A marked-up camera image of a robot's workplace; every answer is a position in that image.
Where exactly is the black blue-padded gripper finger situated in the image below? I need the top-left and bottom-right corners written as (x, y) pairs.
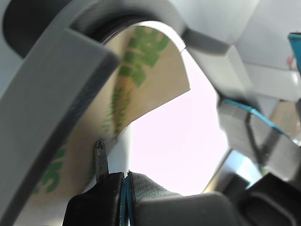
top-left (288, 32), bottom-right (301, 76)

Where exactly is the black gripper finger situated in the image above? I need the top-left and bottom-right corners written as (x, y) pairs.
top-left (124, 171), bottom-right (240, 226)
top-left (62, 138), bottom-right (123, 226)

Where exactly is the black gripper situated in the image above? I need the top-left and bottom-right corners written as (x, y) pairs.
top-left (236, 173), bottom-right (301, 226)

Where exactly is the black blade-tipped gripper finger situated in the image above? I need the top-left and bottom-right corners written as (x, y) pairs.
top-left (217, 97), bottom-right (297, 179)

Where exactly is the tan 3M protective film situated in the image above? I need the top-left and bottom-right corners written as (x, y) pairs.
top-left (18, 20), bottom-right (191, 226)

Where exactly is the white rectangular box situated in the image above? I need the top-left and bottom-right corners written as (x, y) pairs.
top-left (244, 61), bottom-right (301, 102)

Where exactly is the brown cardboard box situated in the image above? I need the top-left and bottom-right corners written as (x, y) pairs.
top-left (268, 101), bottom-right (299, 139)

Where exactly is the gray holder fixture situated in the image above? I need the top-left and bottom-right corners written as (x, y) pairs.
top-left (0, 0), bottom-right (257, 226)

